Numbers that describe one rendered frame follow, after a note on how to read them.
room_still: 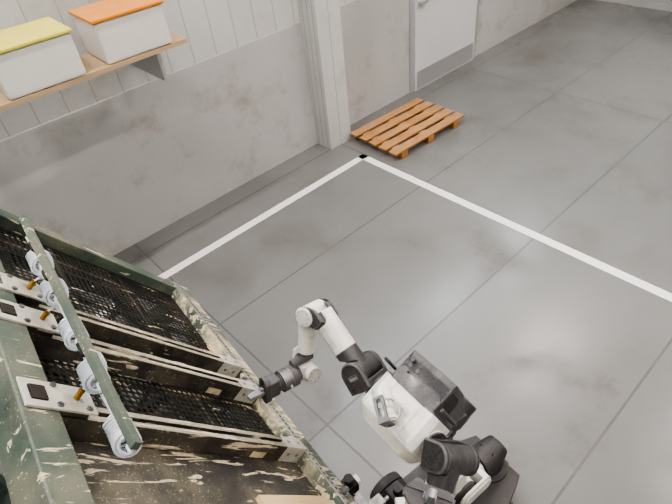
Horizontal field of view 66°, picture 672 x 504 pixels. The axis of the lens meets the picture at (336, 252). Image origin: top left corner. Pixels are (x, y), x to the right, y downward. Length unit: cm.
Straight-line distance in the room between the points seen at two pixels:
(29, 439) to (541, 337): 318
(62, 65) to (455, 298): 302
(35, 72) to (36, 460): 273
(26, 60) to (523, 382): 355
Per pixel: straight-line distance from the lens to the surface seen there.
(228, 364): 248
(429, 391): 181
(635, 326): 410
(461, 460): 176
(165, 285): 302
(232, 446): 194
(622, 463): 346
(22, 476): 134
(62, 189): 464
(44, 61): 368
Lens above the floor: 290
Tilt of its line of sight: 41 degrees down
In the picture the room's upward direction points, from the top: 7 degrees counter-clockwise
